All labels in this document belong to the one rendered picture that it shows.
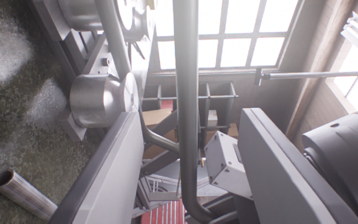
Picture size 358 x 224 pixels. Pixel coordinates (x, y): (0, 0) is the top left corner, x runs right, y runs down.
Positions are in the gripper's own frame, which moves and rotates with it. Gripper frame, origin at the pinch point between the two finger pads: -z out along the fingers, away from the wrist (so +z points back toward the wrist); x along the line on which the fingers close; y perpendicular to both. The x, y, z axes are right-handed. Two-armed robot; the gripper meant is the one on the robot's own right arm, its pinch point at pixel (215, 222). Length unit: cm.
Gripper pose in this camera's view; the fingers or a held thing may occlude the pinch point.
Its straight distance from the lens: 23.5
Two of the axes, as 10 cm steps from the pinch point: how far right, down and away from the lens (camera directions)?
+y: 5.3, 7.3, 4.3
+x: 0.0, 5.1, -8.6
